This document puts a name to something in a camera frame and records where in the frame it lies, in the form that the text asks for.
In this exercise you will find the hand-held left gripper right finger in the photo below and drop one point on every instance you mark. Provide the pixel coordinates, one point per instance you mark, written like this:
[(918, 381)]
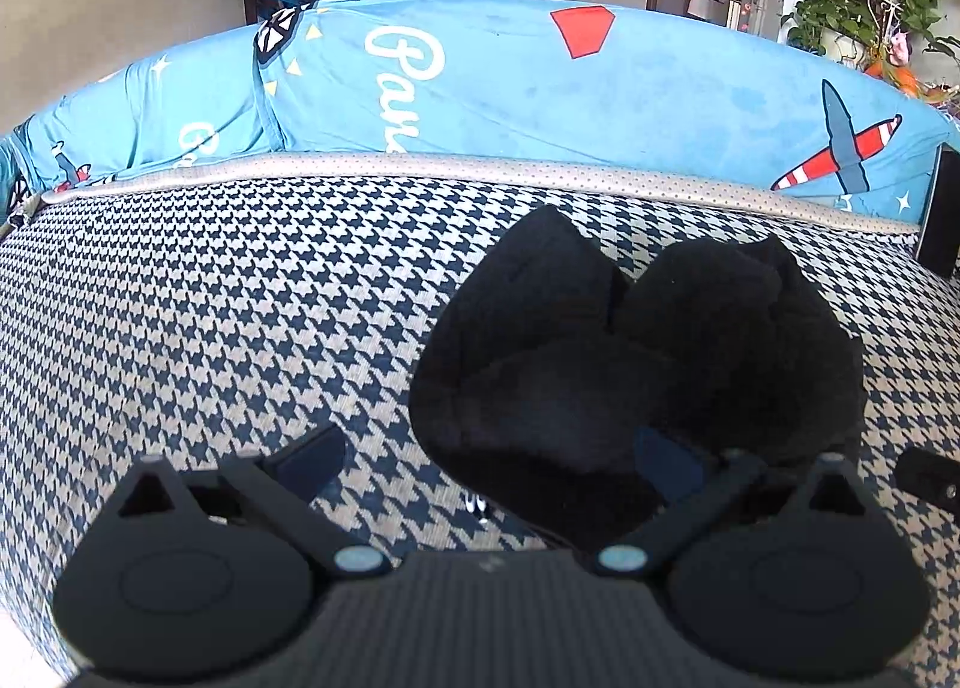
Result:
[(667, 463)]

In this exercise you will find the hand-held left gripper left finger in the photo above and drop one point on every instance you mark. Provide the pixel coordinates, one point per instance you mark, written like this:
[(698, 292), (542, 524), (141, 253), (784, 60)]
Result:
[(311, 459)]

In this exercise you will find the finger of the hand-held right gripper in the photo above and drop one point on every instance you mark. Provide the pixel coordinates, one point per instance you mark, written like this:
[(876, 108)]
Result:
[(934, 478)]

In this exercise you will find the black shirt with red print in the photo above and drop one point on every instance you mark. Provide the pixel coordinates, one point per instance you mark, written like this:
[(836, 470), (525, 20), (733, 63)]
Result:
[(562, 358)]

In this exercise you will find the houndstooth sofa cushion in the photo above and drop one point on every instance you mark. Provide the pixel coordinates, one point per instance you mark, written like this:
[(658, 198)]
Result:
[(225, 320)]

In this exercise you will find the pink toy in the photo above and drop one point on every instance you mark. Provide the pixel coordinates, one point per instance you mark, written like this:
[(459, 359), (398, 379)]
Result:
[(898, 47)]

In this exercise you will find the potted green plant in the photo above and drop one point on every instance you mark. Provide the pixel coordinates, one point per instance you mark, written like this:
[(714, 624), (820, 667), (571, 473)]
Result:
[(825, 21)]

